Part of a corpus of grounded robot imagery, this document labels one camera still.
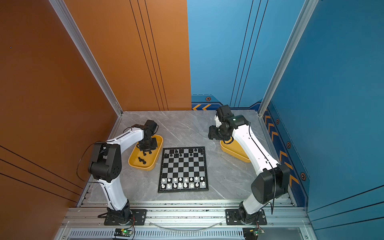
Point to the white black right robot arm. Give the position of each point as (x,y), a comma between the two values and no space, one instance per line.
(272,179)

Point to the aluminium corner post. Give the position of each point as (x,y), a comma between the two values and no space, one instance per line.
(295,37)
(75,34)

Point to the right green circuit board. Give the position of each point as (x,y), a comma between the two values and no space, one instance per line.
(252,233)

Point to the aluminium front rail frame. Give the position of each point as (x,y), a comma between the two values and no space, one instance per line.
(188,220)

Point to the black white chess board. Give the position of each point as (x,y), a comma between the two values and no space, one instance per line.
(185,170)

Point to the aluminium corner post right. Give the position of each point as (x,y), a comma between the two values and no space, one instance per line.
(295,37)

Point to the green circuit board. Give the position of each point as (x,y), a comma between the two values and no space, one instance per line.
(252,233)
(124,234)

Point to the yellow left plastic tray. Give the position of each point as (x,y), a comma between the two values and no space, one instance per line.
(150,159)

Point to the aluminium corner post left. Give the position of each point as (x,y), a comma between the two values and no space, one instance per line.
(75,34)

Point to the yellow right plastic tray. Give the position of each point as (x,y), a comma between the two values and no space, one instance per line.
(234,149)

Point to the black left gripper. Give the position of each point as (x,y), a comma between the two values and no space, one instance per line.
(143,148)

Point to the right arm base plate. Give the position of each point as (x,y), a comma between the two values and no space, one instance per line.
(241,217)

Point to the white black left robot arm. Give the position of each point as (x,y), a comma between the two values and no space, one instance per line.
(106,166)

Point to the yellow plastic tray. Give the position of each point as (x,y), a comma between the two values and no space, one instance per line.
(234,149)
(150,159)

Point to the left green circuit board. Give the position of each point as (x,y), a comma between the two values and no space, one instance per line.
(124,234)

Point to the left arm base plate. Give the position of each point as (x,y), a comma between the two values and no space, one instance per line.
(125,217)

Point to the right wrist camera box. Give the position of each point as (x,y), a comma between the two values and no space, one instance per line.
(223,113)

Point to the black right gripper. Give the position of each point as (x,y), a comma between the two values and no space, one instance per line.
(211,133)

